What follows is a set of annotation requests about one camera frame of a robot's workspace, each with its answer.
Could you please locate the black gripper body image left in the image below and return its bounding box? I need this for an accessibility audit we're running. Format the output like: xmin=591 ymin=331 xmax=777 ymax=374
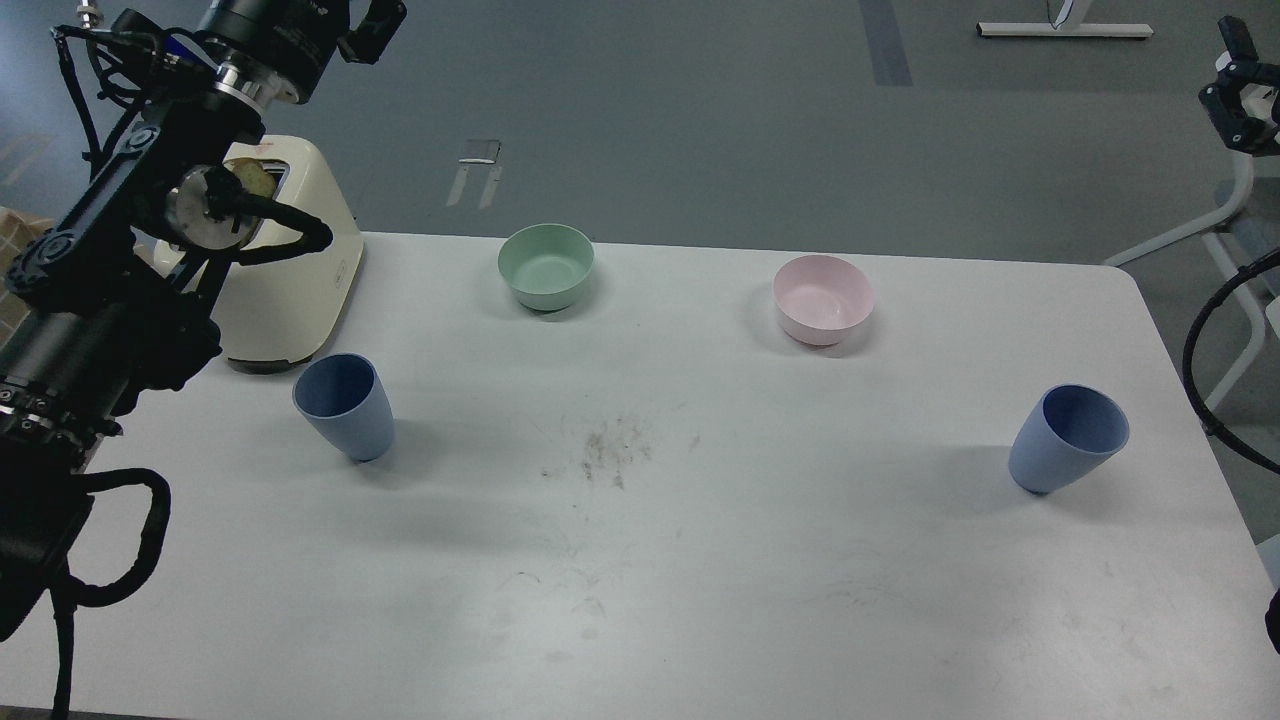
xmin=197 ymin=1 xmax=349 ymax=105

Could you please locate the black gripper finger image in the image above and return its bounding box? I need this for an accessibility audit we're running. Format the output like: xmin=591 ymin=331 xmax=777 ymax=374
xmin=338 ymin=1 xmax=407 ymax=65

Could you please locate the blue cup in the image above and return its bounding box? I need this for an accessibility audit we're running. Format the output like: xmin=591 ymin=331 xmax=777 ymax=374
xmin=292 ymin=354 xmax=396 ymax=462
xmin=1007 ymin=384 xmax=1132 ymax=495

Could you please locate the black robot arm image left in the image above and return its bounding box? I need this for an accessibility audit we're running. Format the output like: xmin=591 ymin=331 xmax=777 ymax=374
xmin=3 ymin=1 xmax=407 ymax=719

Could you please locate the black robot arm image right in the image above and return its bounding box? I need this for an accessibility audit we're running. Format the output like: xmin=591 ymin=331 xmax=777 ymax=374
xmin=1180 ymin=15 xmax=1277 ymax=479

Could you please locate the toast slice front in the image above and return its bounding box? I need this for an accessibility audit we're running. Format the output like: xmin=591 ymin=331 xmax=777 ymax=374
xmin=223 ymin=158 xmax=278 ymax=199

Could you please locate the cream toaster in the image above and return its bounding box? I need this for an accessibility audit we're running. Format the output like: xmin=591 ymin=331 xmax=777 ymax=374
xmin=166 ymin=135 xmax=364 ymax=374

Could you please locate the green bowl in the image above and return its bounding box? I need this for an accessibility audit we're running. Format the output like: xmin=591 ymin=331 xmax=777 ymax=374
xmin=497 ymin=223 xmax=595 ymax=313

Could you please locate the checkered beige cloth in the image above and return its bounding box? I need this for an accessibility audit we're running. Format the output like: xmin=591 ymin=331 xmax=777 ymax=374
xmin=1 ymin=208 xmax=55 ymax=345

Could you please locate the pink bowl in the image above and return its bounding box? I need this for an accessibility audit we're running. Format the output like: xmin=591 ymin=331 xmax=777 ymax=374
xmin=771 ymin=255 xmax=877 ymax=347

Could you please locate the white floor stand bar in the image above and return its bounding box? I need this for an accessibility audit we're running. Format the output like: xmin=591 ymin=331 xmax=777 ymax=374
xmin=975 ymin=1 xmax=1155 ymax=41

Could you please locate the white desk frame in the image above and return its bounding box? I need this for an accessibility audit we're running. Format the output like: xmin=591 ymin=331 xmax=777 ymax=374
xmin=1103 ymin=151 xmax=1277 ymax=411

